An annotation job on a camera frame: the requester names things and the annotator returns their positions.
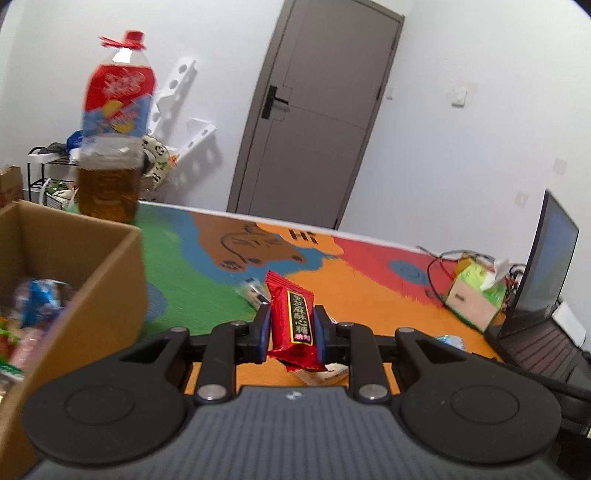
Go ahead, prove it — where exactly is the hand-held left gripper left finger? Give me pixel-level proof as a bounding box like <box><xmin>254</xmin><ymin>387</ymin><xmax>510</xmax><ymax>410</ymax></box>
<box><xmin>113</xmin><ymin>305</ymin><xmax>273</xmax><ymax>402</ymax></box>

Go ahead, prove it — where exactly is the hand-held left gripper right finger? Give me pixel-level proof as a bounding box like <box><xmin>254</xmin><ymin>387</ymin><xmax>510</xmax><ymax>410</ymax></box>
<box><xmin>314</xmin><ymin>305</ymin><xmax>468</xmax><ymax>402</ymax></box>

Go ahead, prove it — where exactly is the red candy packet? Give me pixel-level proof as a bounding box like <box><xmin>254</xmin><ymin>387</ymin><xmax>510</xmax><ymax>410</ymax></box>
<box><xmin>265</xmin><ymin>271</ymin><xmax>326</xmax><ymax>372</ymax></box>

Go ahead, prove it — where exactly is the brown cardboard box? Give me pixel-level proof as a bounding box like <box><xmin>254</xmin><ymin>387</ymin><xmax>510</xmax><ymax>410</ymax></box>
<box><xmin>0</xmin><ymin>200</ymin><xmax>148</xmax><ymax>472</ymax></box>

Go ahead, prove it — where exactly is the clear packet with black bar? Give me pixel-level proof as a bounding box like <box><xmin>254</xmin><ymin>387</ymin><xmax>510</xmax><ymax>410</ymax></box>
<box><xmin>240</xmin><ymin>279</ymin><xmax>269</xmax><ymax>308</ymax></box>

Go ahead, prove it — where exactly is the pale beige snack packet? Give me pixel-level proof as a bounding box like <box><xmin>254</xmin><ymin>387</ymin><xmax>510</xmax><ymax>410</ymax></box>
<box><xmin>295</xmin><ymin>362</ymin><xmax>350</xmax><ymax>386</ymax></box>

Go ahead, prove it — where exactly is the colourful printed table mat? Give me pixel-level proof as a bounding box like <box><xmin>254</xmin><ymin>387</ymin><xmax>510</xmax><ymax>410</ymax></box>
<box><xmin>67</xmin><ymin>200</ymin><xmax>509</xmax><ymax>398</ymax></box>

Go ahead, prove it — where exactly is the green tissue box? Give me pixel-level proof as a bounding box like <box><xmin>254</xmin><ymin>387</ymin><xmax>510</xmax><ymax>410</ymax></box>
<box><xmin>444</xmin><ymin>258</ymin><xmax>509</xmax><ymax>333</ymax></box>

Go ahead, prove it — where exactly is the black laptop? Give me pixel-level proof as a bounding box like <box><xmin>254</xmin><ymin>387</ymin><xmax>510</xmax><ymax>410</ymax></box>
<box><xmin>485</xmin><ymin>188</ymin><xmax>591</xmax><ymax>384</ymax></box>

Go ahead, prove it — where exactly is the panda print bag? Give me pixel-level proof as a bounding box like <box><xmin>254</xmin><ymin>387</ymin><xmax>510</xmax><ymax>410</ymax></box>
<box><xmin>141</xmin><ymin>136</ymin><xmax>178</xmax><ymax>190</ymax></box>

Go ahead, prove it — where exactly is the grey door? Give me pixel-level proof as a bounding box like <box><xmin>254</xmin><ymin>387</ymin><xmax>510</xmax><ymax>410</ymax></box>
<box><xmin>226</xmin><ymin>0</ymin><xmax>406</xmax><ymax>229</ymax></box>

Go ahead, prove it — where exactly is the blue snack packet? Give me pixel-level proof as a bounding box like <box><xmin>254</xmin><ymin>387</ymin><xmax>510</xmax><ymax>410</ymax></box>
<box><xmin>14</xmin><ymin>278</ymin><xmax>75</xmax><ymax>329</ymax></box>

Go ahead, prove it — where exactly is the large bottle with red label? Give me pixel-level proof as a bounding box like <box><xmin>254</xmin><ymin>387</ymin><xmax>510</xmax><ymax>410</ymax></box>
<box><xmin>76</xmin><ymin>30</ymin><xmax>158</xmax><ymax>224</ymax></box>

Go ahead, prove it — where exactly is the black metal rack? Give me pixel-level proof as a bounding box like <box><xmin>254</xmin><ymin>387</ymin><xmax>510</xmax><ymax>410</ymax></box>
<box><xmin>27</xmin><ymin>147</ymin><xmax>79</xmax><ymax>204</ymax></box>

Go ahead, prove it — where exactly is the small cardboard carton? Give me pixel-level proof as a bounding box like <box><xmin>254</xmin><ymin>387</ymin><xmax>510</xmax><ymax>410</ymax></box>
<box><xmin>0</xmin><ymin>165</ymin><xmax>23</xmax><ymax>208</ymax></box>

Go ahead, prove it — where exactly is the black cable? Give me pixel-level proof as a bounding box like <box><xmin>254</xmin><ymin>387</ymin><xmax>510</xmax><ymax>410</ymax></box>
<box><xmin>427</xmin><ymin>249</ymin><xmax>525</xmax><ymax>301</ymax></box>

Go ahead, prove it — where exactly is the white perforated bracket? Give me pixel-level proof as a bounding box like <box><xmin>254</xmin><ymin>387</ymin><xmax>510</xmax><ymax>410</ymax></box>
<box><xmin>150</xmin><ymin>58</ymin><xmax>199</xmax><ymax>139</ymax></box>
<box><xmin>173</xmin><ymin>119</ymin><xmax>217</xmax><ymax>174</ymax></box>

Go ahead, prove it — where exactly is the black door handle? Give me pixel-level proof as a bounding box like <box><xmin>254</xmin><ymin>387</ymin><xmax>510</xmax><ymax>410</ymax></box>
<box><xmin>262</xmin><ymin>85</ymin><xmax>291</xmax><ymax>121</ymax></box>

